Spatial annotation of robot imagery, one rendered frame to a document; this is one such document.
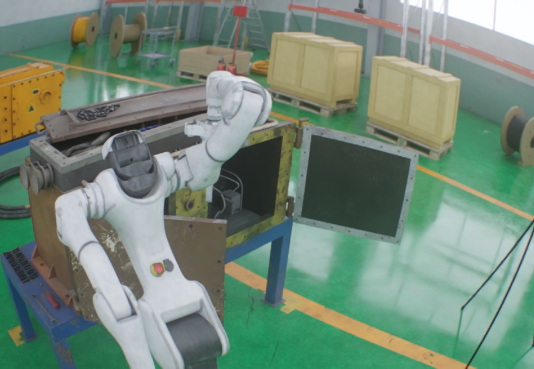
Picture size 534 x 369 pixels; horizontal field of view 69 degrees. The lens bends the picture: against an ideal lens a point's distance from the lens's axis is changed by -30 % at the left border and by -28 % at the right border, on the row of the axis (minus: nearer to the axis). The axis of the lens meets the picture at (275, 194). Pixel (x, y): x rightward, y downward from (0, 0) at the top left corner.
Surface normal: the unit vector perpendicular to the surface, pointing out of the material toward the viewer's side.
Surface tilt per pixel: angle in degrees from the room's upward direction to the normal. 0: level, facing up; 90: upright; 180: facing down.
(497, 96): 90
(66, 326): 90
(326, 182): 90
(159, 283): 43
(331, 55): 90
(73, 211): 24
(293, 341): 0
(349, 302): 0
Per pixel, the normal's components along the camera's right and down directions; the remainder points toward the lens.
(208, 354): 0.70, 0.21
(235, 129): 0.18, 0.62
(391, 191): -0.29, 0.38
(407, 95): -0.61, 0.28
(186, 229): 0.07, 0.43
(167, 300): 0.54, -0.42
